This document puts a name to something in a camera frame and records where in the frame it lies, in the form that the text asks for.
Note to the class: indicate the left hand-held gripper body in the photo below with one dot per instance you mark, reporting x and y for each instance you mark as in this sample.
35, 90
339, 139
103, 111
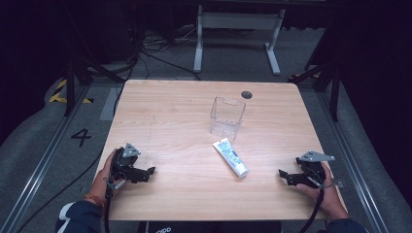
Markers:
123, 163

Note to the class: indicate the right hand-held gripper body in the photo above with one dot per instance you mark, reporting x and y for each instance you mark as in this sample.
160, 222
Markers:
312, 170

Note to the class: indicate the person's left hand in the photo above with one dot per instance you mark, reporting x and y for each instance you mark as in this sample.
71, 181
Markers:
103, 181

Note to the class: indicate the person's right hand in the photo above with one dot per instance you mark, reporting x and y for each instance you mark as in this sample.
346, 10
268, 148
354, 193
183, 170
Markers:
328, 194

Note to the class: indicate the white blue toothpaste tube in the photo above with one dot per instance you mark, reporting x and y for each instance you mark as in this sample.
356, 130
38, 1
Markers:
230, 157

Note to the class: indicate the grey floor tape strip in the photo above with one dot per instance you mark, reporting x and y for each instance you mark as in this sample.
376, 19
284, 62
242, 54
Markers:
110, 104

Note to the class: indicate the clear plastic container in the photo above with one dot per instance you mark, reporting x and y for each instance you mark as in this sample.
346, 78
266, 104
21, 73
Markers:
226, 118

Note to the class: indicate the person's dark torso clothing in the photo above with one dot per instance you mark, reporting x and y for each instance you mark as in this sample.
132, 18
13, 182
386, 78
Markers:
210, 227

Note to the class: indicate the black tripod stand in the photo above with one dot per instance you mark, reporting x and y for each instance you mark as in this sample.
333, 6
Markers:
77, 74
330, 81

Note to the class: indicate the yellow black floor tape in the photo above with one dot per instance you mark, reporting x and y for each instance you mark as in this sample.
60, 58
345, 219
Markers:
61, 93

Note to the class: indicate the aluminium floor rail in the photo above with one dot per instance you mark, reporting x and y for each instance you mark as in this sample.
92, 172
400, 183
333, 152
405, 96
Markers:
350, 152
39, 165

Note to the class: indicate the grey metal table frame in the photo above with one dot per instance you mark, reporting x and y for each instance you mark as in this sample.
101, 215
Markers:
239, 21

